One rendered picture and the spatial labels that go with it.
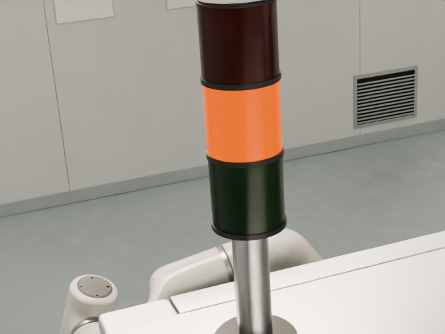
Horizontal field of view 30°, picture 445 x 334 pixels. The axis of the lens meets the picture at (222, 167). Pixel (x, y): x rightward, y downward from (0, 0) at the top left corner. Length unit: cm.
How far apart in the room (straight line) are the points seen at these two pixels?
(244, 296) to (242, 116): 13
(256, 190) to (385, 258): 23
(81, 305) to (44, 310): 351
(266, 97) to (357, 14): 623
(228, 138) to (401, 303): 22
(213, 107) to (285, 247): 99
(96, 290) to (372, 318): 87
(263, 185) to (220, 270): 95
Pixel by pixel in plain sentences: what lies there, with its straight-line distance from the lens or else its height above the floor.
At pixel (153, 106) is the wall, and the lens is 622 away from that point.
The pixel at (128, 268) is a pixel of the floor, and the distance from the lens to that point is 525.
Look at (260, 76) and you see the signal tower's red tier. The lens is 50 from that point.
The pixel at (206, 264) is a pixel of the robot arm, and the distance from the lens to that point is 147.
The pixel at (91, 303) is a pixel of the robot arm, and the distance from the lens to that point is 143.
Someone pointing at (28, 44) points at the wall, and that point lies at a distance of 593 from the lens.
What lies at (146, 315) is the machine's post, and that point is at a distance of 66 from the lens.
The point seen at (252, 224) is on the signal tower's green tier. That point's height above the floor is 221.
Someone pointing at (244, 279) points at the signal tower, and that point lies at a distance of 56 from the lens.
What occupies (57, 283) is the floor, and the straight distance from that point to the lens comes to 520.
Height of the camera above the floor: 244
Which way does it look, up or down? 21 degrees down
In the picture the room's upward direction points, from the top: 4 degrees counter-clockwise
